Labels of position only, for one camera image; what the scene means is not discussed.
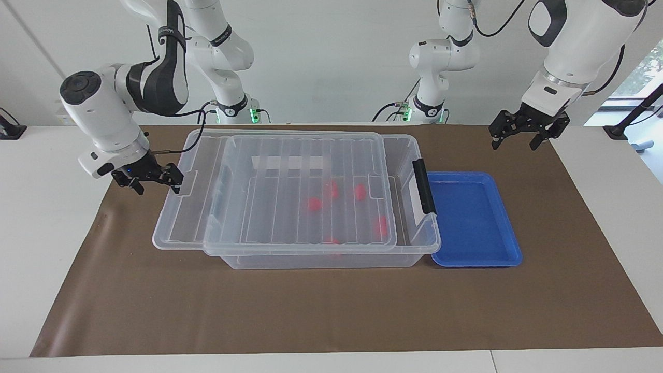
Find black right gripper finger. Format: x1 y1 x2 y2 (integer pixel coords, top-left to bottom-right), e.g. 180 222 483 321
162 165 184 195
112 174 145 196

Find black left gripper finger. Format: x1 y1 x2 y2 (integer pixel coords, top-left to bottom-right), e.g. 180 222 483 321
489 110 520 150
529 117 570 151

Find clear ribbed box lid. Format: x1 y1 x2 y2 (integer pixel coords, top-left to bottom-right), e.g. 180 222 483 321
152 128 398 257

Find blue plastic tray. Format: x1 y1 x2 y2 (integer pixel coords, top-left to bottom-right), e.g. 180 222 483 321
427 171 523 268

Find clear plastic storage box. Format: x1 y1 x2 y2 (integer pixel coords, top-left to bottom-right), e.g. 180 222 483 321
203 134 442 270

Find black metal stand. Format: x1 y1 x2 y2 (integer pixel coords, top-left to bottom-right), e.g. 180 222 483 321
603 83 663 140

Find pale blue round object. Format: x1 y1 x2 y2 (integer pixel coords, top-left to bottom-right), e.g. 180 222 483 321
628 134 663 154

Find window pane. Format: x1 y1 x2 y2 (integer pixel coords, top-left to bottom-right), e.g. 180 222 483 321
606 36 663 100

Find brown paper table mat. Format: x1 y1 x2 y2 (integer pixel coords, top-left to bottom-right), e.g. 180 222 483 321
30 124 663 358

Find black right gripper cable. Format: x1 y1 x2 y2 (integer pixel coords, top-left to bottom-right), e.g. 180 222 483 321
147 101 218 155

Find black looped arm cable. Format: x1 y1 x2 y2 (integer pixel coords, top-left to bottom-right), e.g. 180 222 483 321
468 0 527 38

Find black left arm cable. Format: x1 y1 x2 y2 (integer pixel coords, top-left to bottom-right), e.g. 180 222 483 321
581 0 651 97

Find black box latch handle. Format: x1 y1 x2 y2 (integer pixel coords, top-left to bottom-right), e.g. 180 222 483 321
412 158 437 216

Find black arm base cables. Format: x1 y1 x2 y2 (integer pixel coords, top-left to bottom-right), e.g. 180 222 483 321
373 101 415 123

